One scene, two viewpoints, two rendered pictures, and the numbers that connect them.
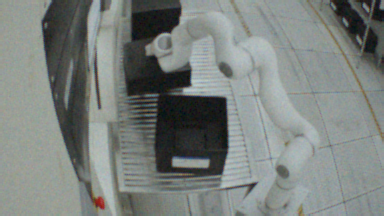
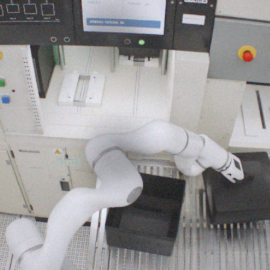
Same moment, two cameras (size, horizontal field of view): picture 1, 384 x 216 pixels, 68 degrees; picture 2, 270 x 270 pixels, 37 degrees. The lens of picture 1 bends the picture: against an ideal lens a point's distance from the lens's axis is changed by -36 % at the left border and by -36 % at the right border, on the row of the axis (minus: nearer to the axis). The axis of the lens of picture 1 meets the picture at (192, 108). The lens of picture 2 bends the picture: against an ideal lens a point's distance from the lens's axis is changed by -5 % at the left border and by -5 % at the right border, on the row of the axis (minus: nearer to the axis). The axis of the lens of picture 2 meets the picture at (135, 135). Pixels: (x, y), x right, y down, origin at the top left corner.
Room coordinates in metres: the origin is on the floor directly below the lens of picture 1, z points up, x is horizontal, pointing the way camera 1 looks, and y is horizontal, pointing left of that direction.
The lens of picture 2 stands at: (1.25, -0.84, 2.35)
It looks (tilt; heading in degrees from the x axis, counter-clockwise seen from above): 50 degrees down; 103
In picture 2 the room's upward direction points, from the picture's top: 2 degrees clockwise
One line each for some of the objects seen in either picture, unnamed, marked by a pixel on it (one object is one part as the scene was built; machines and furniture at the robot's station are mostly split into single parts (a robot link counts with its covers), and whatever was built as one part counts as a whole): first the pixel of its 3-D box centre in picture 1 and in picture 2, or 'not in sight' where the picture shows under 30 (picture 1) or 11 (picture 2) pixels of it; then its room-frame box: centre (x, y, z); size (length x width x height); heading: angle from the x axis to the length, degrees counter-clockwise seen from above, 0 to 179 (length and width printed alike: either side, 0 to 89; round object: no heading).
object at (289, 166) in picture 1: (291, 166); (31, 251); (0.80, -0.38, 1.07); 0.19 x 0.12 x 0.24; 138
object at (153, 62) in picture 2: not in sight; (140, 51); (0.86, 0.94, 0.89); 0.22 x 0.21 x 0.04; 101
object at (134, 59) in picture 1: (154, 59); (241, 184); (1.48, 0.19, 0.91); 0.29 x 0.29 x 0.13; 17
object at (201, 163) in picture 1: (191, 135); (146, 213); (1.11, 0.00, 0.85); 0.28 x 0.28 x 0.17; 2
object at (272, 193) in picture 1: (282, 189); not in sight; (0.82, -0.40, 0.85); 0.19 x 0.19 x 0.18
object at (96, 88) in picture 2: not in sight; (82, 88); (0.65, 0.57, 0.89); 0.22 x 0.21 x 0.04; 101
